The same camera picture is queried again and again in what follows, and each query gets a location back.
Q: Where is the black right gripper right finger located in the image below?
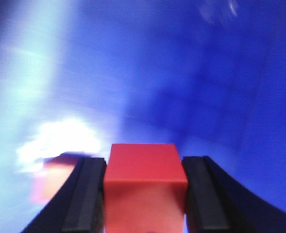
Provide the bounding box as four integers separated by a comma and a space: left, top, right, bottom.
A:
182, 156, 286, 233

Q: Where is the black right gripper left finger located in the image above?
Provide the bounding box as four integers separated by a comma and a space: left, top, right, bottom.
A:
23, 157, 106, 233

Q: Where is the red cube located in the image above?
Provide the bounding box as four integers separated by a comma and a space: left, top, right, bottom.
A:
104, 144, 188, 233

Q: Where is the large blue plastic crate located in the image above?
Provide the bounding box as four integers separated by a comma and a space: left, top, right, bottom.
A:
0, 0, 286, 233

